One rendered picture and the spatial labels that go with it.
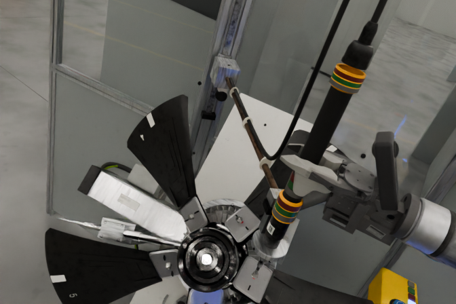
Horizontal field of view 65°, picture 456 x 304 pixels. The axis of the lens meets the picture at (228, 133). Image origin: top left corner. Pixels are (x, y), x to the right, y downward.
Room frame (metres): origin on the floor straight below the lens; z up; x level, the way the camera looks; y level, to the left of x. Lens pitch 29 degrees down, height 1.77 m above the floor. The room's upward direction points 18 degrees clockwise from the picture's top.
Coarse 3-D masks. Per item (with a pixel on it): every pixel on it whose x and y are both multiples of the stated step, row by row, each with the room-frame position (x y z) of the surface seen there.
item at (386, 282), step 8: (384, 272) 0.76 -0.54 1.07; (392, 272) 0.77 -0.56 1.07; (376, 280) 0.75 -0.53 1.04; (384, 280) 0.73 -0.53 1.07; (392, 280) 0.74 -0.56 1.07; (400, 280) 0.75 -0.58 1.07; (368, 288) 0.76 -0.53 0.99; (376, 288) 0.72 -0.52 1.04; (384, 288) 0.70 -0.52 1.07; (392, 288) 0.71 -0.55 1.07; (400, 288) 0.72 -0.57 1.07; (416, 288) 0.73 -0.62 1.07; (368, 296) 0.73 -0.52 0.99; (376, 296) 0.69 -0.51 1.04; (384, 296) 0.67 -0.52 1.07; (392, 296) 0.68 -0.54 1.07; (400, 296) 0.69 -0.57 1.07; (416, 296) 0.71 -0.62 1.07
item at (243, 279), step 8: (248, 256) 0.55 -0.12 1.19; (248, 264) 0.53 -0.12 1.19; (256, 264) 0.54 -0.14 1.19; (240, 272) 0.50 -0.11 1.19; (248, 272) 0.51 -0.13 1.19; (264, 272) 0.53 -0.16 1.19; (272, 272) 0.53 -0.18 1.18; (240, 280) 0.48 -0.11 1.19; (248, 280) 0.49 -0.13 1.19; (256, 280) 0.50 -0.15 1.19; (264, 280) 0.51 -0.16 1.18; (240, 288) 0.47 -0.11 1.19; (256, 288) 0.48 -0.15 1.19; (264, 288) 0.49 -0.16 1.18; (248, 296) 0.46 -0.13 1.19; (256, 296) 0.46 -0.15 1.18
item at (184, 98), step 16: (176, 96) 0.71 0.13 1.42; (160, 112) 0.71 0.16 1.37; (176, 112) 0.69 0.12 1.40; (144, 128) 0.71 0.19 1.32; (160, 128) 0.69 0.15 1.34; (176, 128) 0.67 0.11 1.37; (128, 144) 0.73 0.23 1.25; (144, 144) 0.70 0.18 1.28; (160, 144) 0.67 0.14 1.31; (176, 144) 0.65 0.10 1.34; (144, 160) 0.69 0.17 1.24; (160, 160) 0.66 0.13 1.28; (176, 160) 0.63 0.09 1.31; (160, 176) 0.66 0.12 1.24; (176, 176) 0.62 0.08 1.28; (192, 176) 0.60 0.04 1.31; (176, 192) 0.61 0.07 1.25; (192, 192) 0.59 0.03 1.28; (176, 208) 0.61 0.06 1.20
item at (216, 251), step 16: (208, 224) 0.60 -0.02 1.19; (224, 224) 0.60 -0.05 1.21; (192, 240) 0.50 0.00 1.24; (208, 240) 0.51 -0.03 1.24; (224, 240) 0.50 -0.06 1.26; (192, 256) 0.48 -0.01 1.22; (224, 256) 0.49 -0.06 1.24; (240, 256) 0.53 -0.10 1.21; (192, 272) 0.47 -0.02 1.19; (208, 272) 0.46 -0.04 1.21; (224, 272) 0.47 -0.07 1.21; (192, 288) 0.44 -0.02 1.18; (208, 288) 0.44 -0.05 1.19; (224, 288) 0.51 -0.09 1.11
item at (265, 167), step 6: (228, 78) 1.03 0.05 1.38; (228, 84) 1.00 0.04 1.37; (234, 96) 0.92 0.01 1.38; (240, 108) 0.85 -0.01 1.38; (240, 114) 0.83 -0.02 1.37; (246, 126) 0.77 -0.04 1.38; (252, 138) 0.72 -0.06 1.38; (252, 144) 0.70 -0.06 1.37; (258, 150) 0.67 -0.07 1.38; (258, 156) 0.66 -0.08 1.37; (264, 168) 0.61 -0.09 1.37; (270, 174) 0.59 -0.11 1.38; (270, 180) 0.58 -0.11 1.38; (270, 186) 0.56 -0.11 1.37; (276, 186) 0.56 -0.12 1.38
